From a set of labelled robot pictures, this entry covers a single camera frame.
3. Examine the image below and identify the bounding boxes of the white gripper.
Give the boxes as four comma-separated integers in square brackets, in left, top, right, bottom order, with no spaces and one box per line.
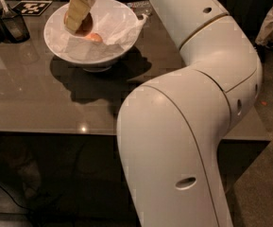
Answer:
[64,0,94,31]

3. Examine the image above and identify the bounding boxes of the red apple with sticker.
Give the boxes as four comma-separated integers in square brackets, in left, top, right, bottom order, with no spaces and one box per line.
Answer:
[66,13,93,37]

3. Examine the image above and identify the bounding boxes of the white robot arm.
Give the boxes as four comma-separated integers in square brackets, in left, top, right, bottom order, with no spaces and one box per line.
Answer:
[117,0,263,227]

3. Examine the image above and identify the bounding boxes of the orange apple right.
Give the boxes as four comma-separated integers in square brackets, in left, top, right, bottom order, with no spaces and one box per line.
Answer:
[85,33,103,43]

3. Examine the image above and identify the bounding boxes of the white bowl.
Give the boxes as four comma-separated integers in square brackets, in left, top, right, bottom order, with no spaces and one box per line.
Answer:
[43,0,143,73]

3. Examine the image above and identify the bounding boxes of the white plastic bag liner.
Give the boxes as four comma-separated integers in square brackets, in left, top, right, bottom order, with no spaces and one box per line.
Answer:
[52,3,149,61]

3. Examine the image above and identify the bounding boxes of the black white marker tag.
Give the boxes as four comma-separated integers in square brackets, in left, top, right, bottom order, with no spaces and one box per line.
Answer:
[13,0,52,16]

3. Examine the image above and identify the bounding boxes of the black scoop cup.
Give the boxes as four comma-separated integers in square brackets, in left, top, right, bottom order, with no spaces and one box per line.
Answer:
[0,0,30,44]

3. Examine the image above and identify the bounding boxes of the black floor cable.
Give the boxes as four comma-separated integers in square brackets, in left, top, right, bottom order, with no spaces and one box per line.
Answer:
[0,170,43,227]

